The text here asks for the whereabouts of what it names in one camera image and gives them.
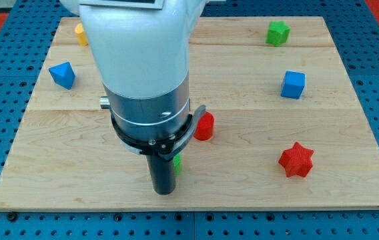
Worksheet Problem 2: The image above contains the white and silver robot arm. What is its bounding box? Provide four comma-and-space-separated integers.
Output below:
60, 0, 207, 159

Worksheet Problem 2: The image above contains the blue triangular block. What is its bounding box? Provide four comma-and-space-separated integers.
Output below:
49, 62, 75, 90

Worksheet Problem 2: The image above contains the yellow block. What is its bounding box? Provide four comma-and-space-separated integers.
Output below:
74, 23, 88, 46

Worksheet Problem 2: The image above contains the blue cube block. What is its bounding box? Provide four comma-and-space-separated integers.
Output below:
280, 71, 306, 99

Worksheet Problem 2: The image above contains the red cylinder block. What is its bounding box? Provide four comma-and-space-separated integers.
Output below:
194, 112, 215, 141

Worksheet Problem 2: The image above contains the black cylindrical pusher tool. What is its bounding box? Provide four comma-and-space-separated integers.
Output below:
146, 155, 175, 195

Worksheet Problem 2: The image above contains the green star block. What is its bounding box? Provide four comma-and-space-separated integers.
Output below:
266, 21, 291, 47

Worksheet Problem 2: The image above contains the green block behind pusher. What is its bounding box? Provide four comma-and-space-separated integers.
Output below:
173, 153, 181, 176

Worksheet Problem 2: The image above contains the red star block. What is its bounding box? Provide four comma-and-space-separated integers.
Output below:
278, 141, 315, 177

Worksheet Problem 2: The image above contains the wooden board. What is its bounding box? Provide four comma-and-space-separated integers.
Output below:
0, 17, 379, 212

